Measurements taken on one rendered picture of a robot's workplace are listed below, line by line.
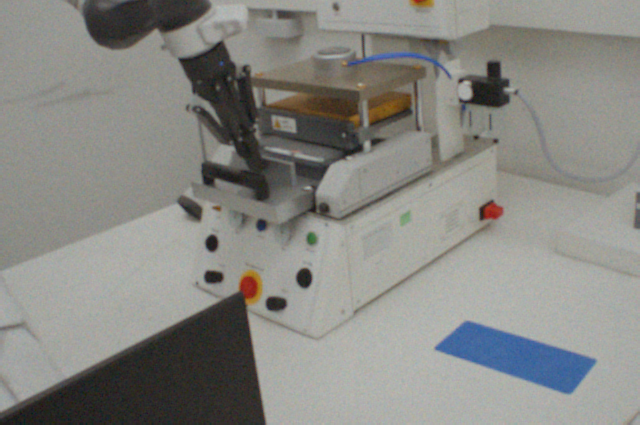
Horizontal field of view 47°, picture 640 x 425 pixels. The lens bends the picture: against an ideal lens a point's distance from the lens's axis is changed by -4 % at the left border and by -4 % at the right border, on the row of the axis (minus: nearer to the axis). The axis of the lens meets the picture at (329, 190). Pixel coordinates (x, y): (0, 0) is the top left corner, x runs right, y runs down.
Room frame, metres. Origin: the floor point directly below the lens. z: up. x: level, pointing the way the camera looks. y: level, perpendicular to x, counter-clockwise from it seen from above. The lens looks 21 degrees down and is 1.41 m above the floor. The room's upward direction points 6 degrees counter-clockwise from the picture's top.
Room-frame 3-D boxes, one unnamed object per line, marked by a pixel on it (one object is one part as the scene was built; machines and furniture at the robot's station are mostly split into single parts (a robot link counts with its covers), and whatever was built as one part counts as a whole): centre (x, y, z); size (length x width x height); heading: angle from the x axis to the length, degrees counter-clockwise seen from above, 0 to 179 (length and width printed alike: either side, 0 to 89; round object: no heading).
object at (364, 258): (1.33, -0.04, 0.84); 0.53 x 0.37 x 0.17; 135
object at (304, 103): (1.35, -0.04, 1.07); 0.22 x 0.17 x 0.10; 45
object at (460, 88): (1.29, -0.28, 1.05); 0.15 x 0.05 x 0.15; 45
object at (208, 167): (1.17, 0.15, 0.99); 0.15 x 0.02 x 0.04; 45
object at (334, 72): (1.36, -0.07, 1.08); 0.31 x 0.24 x 0.13; 45
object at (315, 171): (1.30, 0.02, 0.98); 0.20 x 0.17 x 0.03; 45
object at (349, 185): (1.20, -0.08, 0.96); 0.26 x 0.05 x 0.07; 135
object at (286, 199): (1.26, 0.06, 0.97); 0.30 x 0.22 x 0.08; 135
